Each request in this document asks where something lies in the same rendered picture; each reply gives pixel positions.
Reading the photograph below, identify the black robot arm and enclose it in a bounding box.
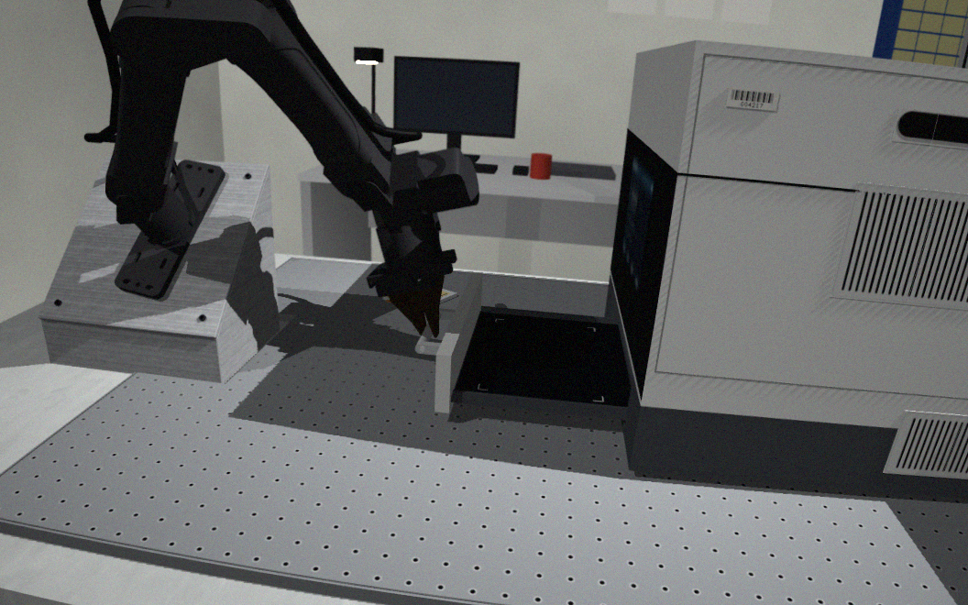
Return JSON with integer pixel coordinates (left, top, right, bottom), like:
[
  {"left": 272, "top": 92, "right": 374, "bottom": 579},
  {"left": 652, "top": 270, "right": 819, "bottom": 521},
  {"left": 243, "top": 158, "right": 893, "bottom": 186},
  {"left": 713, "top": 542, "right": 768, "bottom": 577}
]
[{"left": 105, "top": 0, "right": 479, "bottom": 300}]

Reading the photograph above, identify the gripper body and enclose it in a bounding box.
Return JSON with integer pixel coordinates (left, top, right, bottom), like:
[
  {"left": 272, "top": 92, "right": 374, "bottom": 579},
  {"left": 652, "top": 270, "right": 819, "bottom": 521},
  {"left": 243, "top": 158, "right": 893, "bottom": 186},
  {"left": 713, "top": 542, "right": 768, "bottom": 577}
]
[{"left": 367, "top": 215, "right": 457, "bottom": 297}]

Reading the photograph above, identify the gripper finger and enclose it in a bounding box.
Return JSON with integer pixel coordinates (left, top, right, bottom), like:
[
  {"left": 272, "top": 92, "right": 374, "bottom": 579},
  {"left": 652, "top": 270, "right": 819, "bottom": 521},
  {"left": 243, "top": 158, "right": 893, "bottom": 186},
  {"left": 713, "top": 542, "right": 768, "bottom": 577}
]
[
  {"left": 418, "top": 275, "right": 445, "bottom": 338},
  {"left": 389, "top": 291, "right": 426, "bottom": 335}
]

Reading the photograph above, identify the white lab instrument with drawer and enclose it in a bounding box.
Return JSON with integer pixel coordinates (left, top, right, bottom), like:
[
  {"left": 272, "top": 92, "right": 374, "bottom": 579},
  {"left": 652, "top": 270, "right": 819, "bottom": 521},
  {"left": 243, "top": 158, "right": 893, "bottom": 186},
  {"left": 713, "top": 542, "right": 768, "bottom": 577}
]
[{"left": 415, "top": 40, "right": 968, "bottom": 499}]

